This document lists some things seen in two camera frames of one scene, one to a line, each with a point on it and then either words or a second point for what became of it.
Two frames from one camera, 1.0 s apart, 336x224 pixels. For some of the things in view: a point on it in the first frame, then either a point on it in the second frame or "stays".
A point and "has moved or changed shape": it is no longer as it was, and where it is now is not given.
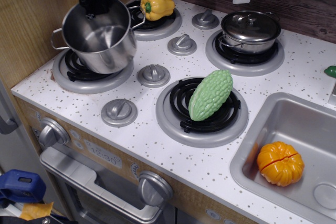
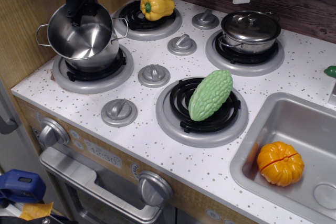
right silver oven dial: x=153 y=189 stays
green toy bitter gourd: x=209 y=94 stays
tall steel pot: x=104 y=44 has moved or changed shape
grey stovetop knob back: x=206 y=20 stays
